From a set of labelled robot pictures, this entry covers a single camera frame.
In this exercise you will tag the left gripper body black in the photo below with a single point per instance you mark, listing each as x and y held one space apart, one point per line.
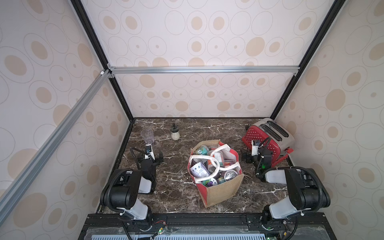
160 159

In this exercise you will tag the clear plastic cup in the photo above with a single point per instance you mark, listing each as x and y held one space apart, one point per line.
148 136

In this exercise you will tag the teal label seed jar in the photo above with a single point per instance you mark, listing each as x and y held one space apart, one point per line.
202 150

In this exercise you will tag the purple flower label jar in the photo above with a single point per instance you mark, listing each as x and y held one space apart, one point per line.
210 183

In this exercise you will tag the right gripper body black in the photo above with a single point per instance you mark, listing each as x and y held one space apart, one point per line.
250 157

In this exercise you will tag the glass shaker jar black lid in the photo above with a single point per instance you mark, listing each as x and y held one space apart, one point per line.
175 133

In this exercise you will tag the red silver toaster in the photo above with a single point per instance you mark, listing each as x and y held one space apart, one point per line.
281 144

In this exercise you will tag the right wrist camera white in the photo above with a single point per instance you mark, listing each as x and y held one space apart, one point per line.
255 147

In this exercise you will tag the white purple label can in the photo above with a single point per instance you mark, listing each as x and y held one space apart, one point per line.
199 170

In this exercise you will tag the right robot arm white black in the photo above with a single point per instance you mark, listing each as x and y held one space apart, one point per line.
306 192

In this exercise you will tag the silver horizontal rail back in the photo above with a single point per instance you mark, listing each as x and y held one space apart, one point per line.
199 70

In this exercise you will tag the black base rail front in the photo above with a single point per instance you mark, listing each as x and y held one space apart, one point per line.
312 226

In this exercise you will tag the silver diagonal rail left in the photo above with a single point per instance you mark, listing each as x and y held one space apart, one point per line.
21 184

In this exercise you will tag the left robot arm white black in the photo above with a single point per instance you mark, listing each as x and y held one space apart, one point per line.
120 194

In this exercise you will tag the orange label seed jar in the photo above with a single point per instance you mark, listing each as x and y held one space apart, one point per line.
219 157

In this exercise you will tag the clear small seed jar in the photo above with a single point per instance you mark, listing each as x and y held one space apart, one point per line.
230 174

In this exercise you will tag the burlap canvas bag red lining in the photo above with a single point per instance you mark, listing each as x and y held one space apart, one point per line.
225 189

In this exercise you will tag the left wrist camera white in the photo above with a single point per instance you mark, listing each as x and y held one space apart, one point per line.
149 150

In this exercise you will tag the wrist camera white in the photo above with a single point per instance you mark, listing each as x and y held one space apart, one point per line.
149 150
255 147

